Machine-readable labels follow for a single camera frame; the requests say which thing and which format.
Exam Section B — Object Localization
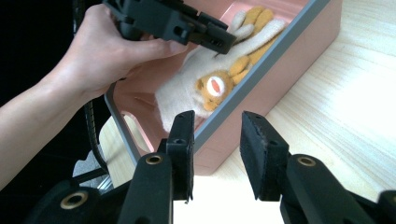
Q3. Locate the pink bin with grey rim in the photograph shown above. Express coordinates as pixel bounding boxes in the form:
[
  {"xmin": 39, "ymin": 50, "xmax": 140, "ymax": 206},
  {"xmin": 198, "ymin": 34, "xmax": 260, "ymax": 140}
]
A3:
[{"xmin": 104, "ymin": 0, "xmax": 344, "ymax": 176}]

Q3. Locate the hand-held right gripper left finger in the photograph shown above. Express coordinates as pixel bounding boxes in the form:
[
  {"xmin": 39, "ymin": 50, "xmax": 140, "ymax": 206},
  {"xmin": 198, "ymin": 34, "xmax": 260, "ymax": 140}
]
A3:
[{"xmin": 165, "ymin": 109, "xmax": 196, "ymax": 202}]

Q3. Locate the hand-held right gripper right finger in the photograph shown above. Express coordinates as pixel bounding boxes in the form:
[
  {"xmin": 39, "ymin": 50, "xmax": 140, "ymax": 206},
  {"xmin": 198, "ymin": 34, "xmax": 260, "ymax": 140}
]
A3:
[{"xmin": 239, "ymin": 110, "xmax": 291, "ymax": 203}]

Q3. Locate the left hand-held gripper black cable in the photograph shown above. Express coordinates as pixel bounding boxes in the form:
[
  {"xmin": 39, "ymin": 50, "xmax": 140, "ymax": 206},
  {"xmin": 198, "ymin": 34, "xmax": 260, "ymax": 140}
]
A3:
[{"xmin": 72, "ymin": 0, "xmax": 110, "ymax": 175}]

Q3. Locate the beige glove with animal figure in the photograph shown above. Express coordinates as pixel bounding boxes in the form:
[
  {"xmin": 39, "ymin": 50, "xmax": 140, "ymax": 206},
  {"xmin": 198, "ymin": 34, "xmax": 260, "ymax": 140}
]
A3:
[{"xmin": 154, "ymin": 18, "xmax": 288, "ymax": 133}]

